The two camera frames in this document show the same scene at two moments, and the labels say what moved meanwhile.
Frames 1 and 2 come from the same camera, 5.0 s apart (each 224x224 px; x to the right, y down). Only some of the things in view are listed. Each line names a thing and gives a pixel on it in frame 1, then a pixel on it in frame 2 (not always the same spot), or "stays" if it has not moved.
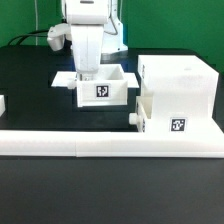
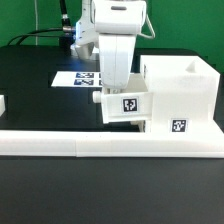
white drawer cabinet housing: [184, 91] stays
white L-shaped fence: [67, 143] stays
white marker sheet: [69, 79] stays
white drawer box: [108, 87] -> [133, 104]
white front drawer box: [144, 105] -> [144, 126]
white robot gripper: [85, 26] -> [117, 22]
